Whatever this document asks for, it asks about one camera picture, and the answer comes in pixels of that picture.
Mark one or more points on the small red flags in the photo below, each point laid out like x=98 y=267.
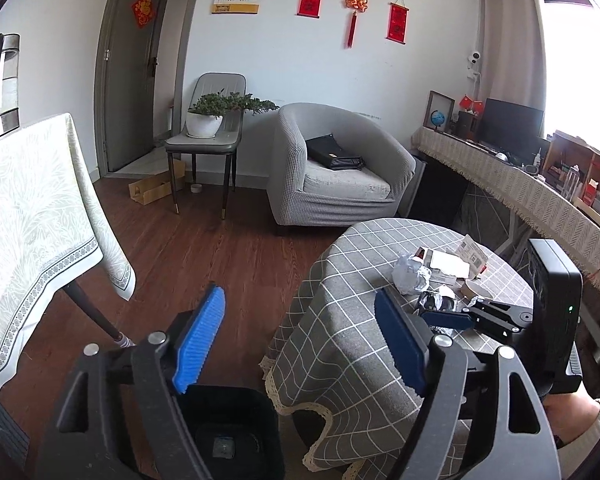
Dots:
x=471 y=102

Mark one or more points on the wooden desk organizer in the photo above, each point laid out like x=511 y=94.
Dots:
x=587 y=175

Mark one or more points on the dark green trash bin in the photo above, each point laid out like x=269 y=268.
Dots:
x=230 y=420

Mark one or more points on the flat cardboard box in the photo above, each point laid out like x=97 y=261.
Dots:
x=152 y=187

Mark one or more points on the black cabinet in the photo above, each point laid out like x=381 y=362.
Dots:
x=437 y=190

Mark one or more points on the window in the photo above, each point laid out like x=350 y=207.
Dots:
x=575 y=70

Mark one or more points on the beige curtain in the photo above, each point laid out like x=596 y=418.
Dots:
x=510 y=50

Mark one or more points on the white cardboard box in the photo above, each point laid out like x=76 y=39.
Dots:
x=449 y=263

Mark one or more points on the small blue globe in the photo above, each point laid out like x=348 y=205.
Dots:
x=437 y=119

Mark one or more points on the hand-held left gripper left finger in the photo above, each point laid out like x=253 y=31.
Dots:
x=200 y=340

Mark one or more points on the crumpled plastic bag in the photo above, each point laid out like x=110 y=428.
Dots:
x=411 y=275

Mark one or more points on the grey armchair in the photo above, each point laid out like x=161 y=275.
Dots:
x=340 y=195

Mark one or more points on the long desk with fringed cloth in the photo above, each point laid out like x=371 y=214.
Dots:
x=520 y=185

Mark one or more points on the grey door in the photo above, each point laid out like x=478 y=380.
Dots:
x=130 y=90

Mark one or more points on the striped leg sock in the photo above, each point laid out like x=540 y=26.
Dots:
x=125 y=341

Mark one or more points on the black bag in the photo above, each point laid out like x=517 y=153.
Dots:
x=332 y=152

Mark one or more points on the red diamond door decoration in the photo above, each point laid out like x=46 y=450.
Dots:
x=142 y=10

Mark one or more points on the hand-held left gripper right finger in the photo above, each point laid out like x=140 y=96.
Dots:
x=400 y=345

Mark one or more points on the white tape roll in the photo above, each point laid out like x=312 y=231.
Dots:
x=196 y=189

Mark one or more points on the potted plant white pot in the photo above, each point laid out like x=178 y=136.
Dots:
x=205 y=124

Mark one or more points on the white security camera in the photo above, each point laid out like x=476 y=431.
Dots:
x=474 y=59

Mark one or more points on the black table leg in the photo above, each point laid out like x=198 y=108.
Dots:
x=90 y=310

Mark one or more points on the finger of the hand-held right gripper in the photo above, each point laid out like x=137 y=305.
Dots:
x=447 y=320
x=495 y=306

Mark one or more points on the picture frame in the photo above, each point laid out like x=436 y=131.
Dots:
x=440 y=102

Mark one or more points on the black monitor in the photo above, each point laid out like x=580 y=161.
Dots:
x=512 y=122

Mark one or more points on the black foil wrapper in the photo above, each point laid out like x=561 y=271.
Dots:
x=432 y=302

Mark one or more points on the grey checked tablecloth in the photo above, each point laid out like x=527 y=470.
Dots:
x=340 y=310

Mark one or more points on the grey dining chair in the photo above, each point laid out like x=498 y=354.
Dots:
x=215 y=140

